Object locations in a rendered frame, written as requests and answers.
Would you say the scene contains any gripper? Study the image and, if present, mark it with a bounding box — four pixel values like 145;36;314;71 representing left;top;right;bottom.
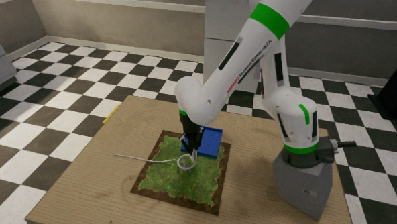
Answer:
179;124;205;161

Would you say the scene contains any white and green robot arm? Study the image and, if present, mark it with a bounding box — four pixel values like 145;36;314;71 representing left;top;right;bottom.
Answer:
174;0;357;168

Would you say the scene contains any green grass mat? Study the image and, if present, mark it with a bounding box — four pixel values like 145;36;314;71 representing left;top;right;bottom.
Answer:
130;130;231;216

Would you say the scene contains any blue tray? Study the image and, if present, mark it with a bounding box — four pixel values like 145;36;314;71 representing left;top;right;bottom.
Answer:
197;125;223;158

